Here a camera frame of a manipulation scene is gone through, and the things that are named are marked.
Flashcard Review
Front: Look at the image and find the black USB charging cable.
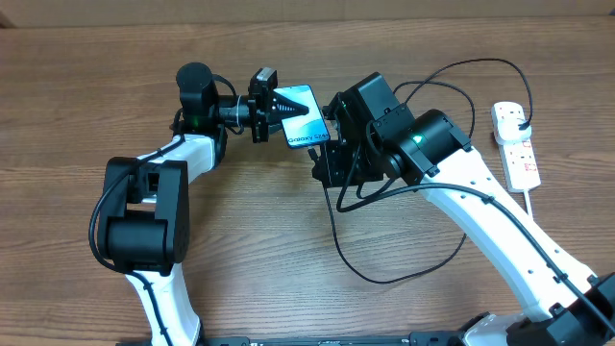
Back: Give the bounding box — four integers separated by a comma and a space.
307, 58, 534, 285

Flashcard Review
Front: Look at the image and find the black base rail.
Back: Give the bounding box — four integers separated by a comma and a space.
197, 331, 464, 346

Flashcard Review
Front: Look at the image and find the white charger plug adapter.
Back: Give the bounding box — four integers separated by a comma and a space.
494, 118, 532, 145

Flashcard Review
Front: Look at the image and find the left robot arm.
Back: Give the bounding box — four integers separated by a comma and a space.
88, 62, 321, 345

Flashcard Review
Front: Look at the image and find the blue Galaxy smartphone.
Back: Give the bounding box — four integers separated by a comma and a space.
274, 85, 331, 149

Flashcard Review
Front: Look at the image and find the white power strip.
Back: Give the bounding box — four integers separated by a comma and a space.
490, 100, 542, 194

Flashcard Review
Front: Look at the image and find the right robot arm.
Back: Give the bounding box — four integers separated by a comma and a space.
312, 73, 614, 345

